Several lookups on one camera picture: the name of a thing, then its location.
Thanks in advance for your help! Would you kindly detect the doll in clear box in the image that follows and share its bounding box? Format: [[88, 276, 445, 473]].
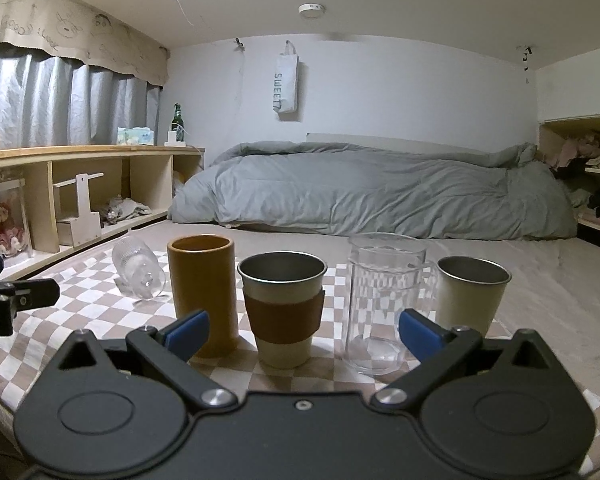
[[0, 179, 34, 262]]

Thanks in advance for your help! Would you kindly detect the grey curtain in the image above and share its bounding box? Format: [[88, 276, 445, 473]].
[[0, 39, 162, 150]]

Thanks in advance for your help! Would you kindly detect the beige drawn-on valance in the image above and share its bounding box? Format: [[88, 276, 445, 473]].
[[0, 0, 171, 86]]

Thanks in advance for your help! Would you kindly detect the white bed headboard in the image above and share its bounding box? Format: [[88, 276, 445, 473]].
[[305, 132, 492, 157]]

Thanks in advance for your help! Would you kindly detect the steel cup with brown sleeve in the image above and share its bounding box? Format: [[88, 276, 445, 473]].
[[237, 251, 329, 369]]

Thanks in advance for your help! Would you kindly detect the white tote bag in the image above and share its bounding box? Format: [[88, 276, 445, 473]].
[[271, 39, 301, 115]]

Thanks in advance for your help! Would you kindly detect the cream steel cup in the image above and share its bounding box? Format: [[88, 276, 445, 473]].
[[435, 255, 512, 339]]

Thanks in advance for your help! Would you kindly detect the long wooden shelf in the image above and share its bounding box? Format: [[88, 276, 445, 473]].
[[0, 144, 206, 272]]

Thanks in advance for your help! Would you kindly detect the pile of pink clothes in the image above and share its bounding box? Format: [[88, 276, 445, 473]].
[[552, 129, 600, 171]]

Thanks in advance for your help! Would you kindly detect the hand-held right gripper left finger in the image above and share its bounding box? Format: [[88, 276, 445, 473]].
[[55, 309, 234, 411]]

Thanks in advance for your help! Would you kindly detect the tall brown cup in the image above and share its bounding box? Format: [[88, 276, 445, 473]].
[[167, 234, 239, 359]]

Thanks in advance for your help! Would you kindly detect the wooden stand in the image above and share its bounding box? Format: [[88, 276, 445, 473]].
[[52, 172, 105, 249]]

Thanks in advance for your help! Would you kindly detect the clear ribbed glass cup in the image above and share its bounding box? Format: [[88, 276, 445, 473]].
[[112, 237, 167, 307]]

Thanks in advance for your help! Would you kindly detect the grey duvet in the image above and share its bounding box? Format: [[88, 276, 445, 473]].
[[167, 140, 579, 241]]

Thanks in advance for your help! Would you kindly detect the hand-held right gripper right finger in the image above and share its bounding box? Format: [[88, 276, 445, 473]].
[[369, 309, 556, 411]]

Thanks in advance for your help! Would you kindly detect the crumpled grey cloth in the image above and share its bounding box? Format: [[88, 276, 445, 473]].
[[99, 195, 154, 224]]

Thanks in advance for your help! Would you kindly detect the tissue pack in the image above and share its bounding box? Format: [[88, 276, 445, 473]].
[[117, 126, 156, 146]]

